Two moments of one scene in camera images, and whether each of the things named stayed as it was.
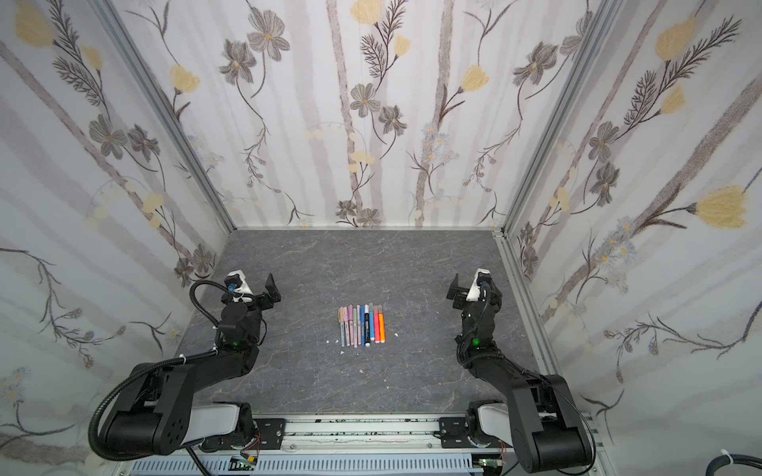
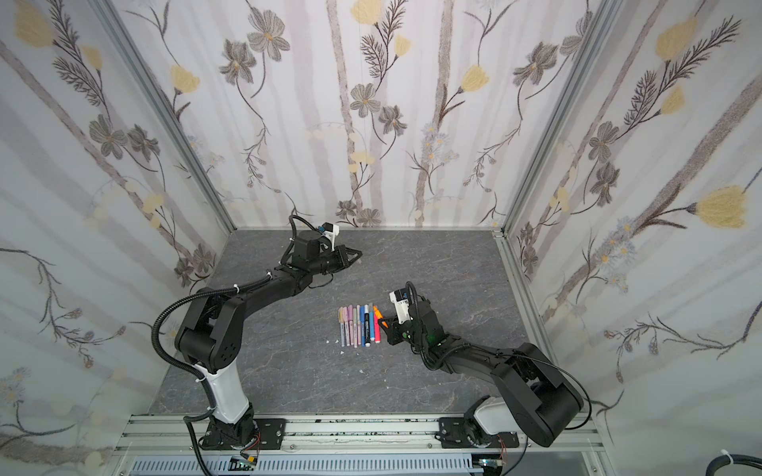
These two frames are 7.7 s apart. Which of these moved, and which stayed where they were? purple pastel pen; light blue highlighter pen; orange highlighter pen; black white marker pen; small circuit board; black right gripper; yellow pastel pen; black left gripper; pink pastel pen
Moved: black right gripper; orange highlighter pen; black left gripper
Stayed: purple pastel pen; yellow pastel pen; black white marker pen; light blue highlighter pen; pink pastel pen; small circuit board
